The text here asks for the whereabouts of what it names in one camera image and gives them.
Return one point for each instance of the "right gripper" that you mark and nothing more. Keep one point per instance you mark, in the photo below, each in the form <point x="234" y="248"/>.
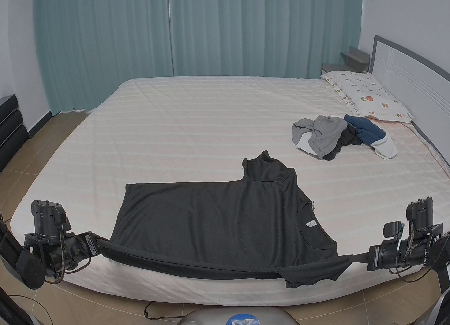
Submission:
<point x="385" y="255"/>

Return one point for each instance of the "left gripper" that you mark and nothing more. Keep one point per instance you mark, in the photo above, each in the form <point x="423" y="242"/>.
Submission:
<point x="84" y="244"/>

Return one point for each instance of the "black T-shirt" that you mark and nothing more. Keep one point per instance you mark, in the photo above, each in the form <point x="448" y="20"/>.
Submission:
<point x="211" y="218"/>

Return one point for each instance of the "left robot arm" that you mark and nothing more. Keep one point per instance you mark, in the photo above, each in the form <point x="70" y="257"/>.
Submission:
<point x="45" y="218"/>

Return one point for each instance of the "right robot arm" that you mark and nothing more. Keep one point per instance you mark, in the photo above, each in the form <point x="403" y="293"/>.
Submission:
<point x="422" y="214"/>

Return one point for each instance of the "pile of clothes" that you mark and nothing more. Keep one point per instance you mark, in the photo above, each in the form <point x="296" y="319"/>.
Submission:
<point x="327" y="134"/>

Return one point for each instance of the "bed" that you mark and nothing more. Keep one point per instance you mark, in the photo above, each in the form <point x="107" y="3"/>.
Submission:
<point x="175" y="123"/>

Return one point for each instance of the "black chest of drawers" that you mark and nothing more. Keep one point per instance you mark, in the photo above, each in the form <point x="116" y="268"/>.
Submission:
<point x="10" y="130"/>

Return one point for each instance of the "white printed pillow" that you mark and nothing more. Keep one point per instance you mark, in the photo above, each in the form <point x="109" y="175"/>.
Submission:
<point x="369" y="95"/>

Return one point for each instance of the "grey bedside table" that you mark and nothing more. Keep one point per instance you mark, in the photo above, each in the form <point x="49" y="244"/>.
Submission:
<point x="346" y="65"/>

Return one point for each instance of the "blue-green curtain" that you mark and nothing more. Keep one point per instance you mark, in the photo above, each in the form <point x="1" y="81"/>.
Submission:
<point x="263" y="18"/>
<point x="105" y="35"/>

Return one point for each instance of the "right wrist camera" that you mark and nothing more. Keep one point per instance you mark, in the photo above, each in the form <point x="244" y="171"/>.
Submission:
<point x="392" y="229"/>

